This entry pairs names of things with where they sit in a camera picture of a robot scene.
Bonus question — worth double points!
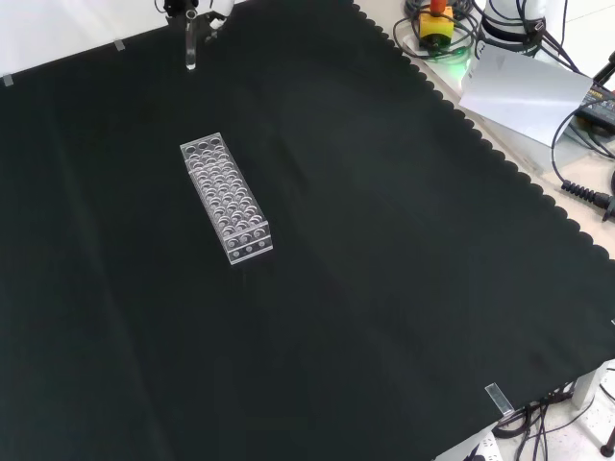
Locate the black tripod leg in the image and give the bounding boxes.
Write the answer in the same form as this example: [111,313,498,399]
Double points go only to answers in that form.
[591,50,615,90]

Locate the yellow stop button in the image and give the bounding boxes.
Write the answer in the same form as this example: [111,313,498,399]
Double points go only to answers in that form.
[416,0,455,50]

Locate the black power adapter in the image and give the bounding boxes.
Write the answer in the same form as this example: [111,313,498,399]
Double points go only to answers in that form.
[575,82,615,131]

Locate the black floor cable bundle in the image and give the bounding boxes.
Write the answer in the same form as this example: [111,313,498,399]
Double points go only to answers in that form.
[492,364,615,461]

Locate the pale board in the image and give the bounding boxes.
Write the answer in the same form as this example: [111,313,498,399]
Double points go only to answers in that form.
[458,43,593,148]

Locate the clear glass test tube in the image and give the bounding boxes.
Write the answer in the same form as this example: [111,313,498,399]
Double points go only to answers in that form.
[184,9,199,73]

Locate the clear plastic test tube rack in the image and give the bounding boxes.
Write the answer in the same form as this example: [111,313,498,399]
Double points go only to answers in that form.
[179,133,275,267]

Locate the black ribbed-plug cable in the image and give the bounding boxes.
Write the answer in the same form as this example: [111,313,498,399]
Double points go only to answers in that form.
[550,108,615,223]

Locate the white power strip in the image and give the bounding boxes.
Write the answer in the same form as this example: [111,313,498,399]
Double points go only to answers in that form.
[434,430,504,461]

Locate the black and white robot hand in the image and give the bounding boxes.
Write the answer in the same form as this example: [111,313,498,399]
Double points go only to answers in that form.
[153,0,235,45]

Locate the black bench cloth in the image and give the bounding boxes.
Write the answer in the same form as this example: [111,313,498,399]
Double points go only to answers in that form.
[0,0,615,461]

